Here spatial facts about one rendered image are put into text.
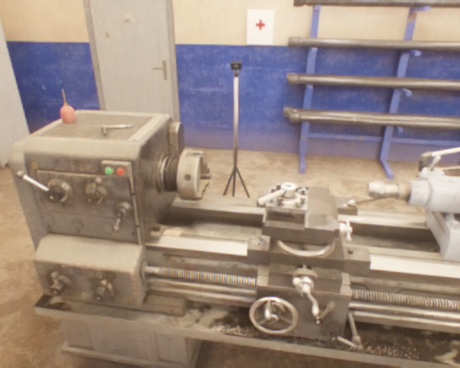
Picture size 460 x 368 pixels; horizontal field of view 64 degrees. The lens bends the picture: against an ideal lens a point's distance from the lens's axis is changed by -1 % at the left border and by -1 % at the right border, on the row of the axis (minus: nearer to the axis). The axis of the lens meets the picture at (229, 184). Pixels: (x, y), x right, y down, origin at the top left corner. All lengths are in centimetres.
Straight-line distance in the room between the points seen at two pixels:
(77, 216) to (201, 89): 327
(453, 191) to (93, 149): 157
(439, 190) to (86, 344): 205
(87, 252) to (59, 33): 399
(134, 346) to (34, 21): 441
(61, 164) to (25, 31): 412
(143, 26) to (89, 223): 341
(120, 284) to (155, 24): 359
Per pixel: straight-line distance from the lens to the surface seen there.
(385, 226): 209
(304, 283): 154
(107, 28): 512
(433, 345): 216
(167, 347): 225
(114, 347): 240
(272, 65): 467
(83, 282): 195
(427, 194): 185
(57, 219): 197
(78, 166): 175
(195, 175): 173
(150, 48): 493
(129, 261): 180
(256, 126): 488
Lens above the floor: 191
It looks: 28 degrees down
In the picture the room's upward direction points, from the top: straight up
